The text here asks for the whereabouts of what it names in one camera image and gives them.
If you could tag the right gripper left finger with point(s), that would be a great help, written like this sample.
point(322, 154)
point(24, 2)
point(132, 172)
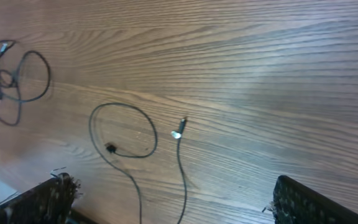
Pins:
point(49, 202)

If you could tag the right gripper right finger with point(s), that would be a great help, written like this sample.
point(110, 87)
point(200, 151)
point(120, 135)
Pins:
point(295, 203)

